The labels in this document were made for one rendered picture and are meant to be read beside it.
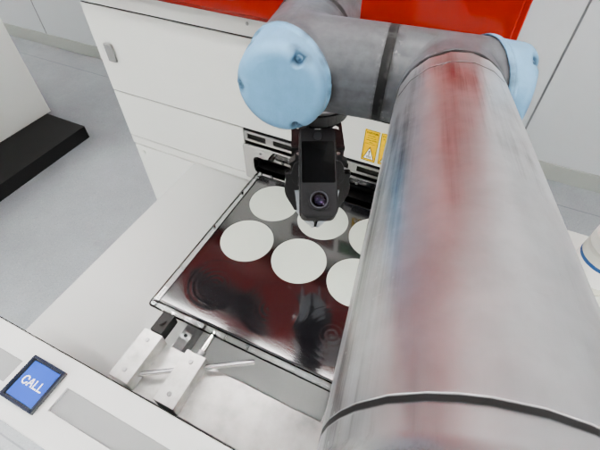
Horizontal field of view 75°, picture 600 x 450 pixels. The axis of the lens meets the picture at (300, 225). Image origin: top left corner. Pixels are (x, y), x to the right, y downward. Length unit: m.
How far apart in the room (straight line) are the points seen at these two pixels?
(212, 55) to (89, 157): 1.89
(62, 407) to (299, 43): 0.51
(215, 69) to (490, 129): 0.70
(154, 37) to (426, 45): 0.67
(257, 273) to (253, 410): 0.22
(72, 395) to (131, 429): 0.09
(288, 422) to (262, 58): 0.47
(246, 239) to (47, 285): 1.43
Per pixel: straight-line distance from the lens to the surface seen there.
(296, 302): 0.66
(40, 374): 0.64
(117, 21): 0.97
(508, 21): 0.58
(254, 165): 0.91
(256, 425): 0.61
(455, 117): 0.19
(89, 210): 2.30
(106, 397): 0.59
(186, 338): 0.71
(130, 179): 2.39
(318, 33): 0.33
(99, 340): 0.80
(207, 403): 0.63
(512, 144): 0.18
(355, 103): 0.33
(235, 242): 0.74
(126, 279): 0.85
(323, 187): 0.47
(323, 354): 0.62
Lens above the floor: 1.47
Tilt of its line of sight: 49 degrees down
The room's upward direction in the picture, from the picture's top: straight up
